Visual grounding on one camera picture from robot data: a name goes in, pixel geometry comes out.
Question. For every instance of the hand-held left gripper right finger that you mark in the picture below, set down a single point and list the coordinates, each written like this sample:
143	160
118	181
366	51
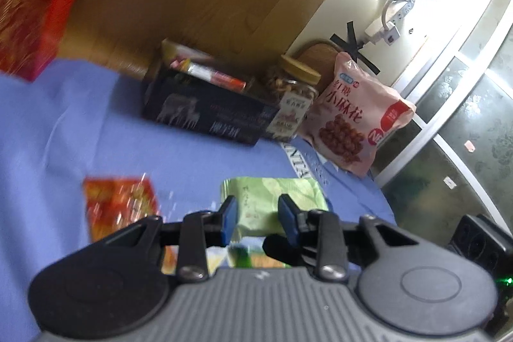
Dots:
286	216

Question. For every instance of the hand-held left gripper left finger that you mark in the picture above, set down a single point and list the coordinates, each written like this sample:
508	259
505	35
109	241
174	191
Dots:
229	217

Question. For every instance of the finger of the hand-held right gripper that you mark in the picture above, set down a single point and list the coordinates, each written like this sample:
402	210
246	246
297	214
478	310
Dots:
276	250

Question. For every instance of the pale green patterned snack packet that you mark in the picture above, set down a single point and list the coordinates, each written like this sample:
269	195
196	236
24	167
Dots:
264	197

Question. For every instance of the black tin box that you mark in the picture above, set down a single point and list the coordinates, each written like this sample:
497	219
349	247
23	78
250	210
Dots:
208	113

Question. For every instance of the red orange snack packet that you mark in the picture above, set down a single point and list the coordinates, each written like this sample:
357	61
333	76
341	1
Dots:
120	205

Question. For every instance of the pink snack bag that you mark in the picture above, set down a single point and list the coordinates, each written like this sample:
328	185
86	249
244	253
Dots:
348	117

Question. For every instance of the glass window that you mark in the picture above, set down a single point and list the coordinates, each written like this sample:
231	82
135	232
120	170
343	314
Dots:
461	125

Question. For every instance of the clear nut jar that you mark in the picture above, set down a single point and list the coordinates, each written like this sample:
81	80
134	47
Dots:
292	93

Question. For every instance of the red white snack packet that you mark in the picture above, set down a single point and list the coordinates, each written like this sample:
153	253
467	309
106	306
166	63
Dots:
216	76

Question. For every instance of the wooden cutting board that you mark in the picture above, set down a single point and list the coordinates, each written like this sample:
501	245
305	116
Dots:
320	57

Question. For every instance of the black tape cross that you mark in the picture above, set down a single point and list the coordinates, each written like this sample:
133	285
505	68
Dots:
354	41

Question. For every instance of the white power strip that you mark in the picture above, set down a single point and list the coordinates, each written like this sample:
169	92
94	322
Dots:
404	9

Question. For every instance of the red gift box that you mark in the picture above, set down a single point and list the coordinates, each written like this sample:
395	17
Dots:
32	5

